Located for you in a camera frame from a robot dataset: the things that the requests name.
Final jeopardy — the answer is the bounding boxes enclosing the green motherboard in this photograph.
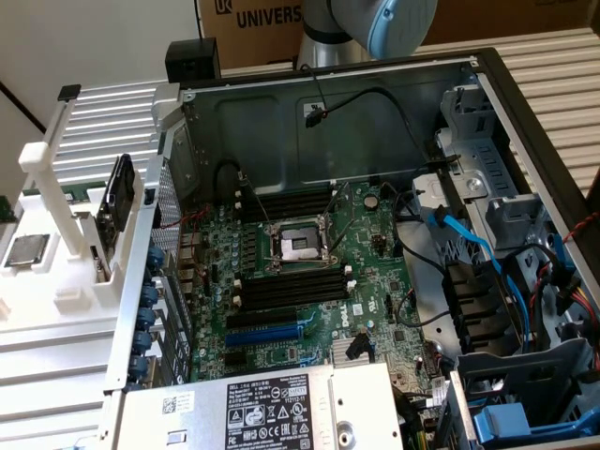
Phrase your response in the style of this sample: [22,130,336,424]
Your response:
[187,180,446,390]

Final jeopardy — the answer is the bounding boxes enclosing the red black twisted wire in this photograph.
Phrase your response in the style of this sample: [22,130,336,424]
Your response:
[562,219,600,243]

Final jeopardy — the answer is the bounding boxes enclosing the silver CPU chip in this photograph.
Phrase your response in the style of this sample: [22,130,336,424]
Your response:
[3,232,52,269]

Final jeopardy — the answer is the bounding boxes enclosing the graphics card with metal bracket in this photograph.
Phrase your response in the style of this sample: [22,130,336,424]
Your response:
[88,205,118,282]

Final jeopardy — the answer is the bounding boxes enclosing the grey disk bay blue rail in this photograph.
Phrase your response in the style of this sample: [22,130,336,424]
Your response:
[449,337,600,446]

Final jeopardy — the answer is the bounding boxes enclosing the black box-shaped mount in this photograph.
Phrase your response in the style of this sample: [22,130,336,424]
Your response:
[165,38,221,86]

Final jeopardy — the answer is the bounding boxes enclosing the metal socket locking lever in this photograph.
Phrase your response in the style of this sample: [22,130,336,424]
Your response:
[327,181,353,257]
[239,172,274,225]

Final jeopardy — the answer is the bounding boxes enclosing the red yellow power wires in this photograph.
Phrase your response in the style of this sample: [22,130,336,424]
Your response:
[560,280,600,329]

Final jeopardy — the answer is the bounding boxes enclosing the grey metal drive cage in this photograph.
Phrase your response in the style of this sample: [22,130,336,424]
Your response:
[435,86,549,254]

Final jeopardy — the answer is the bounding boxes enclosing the CPU socket with metal frame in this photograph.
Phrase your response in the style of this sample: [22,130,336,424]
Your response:
[264,213,341,273]

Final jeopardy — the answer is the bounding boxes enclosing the plain brown cardboard box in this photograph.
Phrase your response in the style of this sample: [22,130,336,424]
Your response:
[414,0,600,47]

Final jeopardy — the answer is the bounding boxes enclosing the blue SATA wire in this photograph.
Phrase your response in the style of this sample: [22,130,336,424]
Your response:
[503,274,540,348]
[427,204,505,282]

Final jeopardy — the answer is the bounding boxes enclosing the thin red wire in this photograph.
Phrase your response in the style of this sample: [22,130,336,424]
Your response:
[158,208,210,231]

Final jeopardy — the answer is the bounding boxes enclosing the black wire with connector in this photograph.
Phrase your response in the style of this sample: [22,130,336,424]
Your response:
[299,63,432,165]

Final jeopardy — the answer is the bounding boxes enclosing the black RAM slot bank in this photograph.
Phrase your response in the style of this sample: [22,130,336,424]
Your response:
[232,264,357,313]
[233,185,338,224]

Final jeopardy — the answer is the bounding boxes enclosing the silver chipset heat sink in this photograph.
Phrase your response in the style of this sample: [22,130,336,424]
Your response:
[331,337,371,371]

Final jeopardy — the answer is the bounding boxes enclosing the printed cardboard box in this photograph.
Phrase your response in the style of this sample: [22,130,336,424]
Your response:
[199,0,308,71]

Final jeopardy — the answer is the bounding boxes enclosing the long black expansion slot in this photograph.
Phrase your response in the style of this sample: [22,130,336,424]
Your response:
[226,307,299,329]

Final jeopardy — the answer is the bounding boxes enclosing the blue expansion slot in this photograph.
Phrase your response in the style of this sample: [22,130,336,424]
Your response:
[224,322,301,347]

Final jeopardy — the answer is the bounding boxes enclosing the silver power supply unit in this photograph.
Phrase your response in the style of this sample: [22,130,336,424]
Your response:
[110,360,404,450]

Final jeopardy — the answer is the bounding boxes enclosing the open black PC case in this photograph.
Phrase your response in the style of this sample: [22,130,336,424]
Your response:
[100,46,600,450]

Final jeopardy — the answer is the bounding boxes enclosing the black plastic air shroud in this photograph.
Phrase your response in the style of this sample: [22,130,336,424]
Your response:
[442,262,521,357]

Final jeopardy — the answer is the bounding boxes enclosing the thin black wire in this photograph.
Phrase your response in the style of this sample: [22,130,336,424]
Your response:
[392,182,454,329]

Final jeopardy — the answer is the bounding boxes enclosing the white parts rack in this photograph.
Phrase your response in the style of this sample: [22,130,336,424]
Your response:
[0,83,146,329]

